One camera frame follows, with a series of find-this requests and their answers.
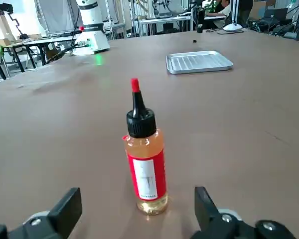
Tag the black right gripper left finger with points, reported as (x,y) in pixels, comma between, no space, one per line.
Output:
(52,224)

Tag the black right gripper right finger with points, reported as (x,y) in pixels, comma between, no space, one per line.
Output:
(214,224)

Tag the oil bottle with red label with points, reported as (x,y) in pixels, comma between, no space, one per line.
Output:
(145,161)

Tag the ribbed silver metal tray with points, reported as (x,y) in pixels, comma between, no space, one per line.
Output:
(199,62)

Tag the green plant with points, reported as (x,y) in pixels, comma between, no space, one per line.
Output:
(211,5)

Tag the seated person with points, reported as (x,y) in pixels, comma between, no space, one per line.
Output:
(223,10)

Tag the white dome-shaped device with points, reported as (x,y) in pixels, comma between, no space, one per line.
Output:
(233,27)

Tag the standing person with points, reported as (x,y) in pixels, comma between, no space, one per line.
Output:
(244,12)

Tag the cardboard box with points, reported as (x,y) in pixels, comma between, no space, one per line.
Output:
(259,7)

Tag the black laptop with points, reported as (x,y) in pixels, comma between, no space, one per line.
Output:
(275,15)

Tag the white workbench with black legs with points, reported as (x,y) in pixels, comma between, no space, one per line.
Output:
(40,39)

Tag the black jointed stand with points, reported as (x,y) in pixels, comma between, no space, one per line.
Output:
(15,21)

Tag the aluminium frame upright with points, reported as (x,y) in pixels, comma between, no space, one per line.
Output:
(234,12)

